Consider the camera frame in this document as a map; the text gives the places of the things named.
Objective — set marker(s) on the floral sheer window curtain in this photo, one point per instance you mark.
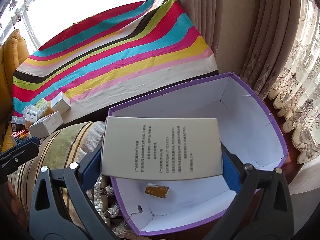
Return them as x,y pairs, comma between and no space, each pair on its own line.
22,5

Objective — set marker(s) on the black box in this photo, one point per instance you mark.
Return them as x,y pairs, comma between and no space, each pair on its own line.
17,122

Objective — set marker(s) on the large white box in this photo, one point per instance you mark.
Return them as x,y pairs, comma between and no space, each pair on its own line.
46,126

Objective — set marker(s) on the purple cardboard box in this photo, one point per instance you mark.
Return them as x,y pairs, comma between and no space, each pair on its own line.
250,120

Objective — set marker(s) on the brown pleated curtain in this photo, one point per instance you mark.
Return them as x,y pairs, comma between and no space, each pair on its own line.
237,30

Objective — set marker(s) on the colourful striped tablecloth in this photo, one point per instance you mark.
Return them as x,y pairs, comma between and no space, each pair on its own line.
112,55

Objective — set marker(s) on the grey printed carton box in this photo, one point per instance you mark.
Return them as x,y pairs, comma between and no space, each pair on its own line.
160,150

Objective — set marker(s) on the green brown striped cushion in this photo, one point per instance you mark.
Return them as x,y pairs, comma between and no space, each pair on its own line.
65,142

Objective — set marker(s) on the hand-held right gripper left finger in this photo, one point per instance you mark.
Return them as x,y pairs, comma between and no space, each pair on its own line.
92,160

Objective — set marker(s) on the small brown packet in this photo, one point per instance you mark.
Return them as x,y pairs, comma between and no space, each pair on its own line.
157,190

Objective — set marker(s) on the embroidered lace curtain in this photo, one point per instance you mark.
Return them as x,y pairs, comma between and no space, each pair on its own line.
300,92

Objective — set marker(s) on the cream tassel fringe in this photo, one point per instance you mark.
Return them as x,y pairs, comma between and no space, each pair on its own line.
102,192

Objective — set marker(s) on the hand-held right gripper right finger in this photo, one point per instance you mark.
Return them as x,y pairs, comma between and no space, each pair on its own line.
231,172

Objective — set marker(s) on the small white box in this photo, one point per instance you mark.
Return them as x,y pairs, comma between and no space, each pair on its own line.
61,102

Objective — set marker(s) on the green round sponge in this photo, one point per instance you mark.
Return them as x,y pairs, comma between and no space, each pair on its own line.
41,103

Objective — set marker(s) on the yellow leather sofa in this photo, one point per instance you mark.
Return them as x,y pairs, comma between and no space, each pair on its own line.
12,55

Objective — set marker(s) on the red printed box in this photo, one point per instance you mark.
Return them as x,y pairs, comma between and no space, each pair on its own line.
18,137

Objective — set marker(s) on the white barcode label box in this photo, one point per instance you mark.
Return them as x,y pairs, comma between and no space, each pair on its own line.
30,115

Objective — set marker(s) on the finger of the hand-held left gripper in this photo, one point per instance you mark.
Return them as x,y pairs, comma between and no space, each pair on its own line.
15,160
25,143

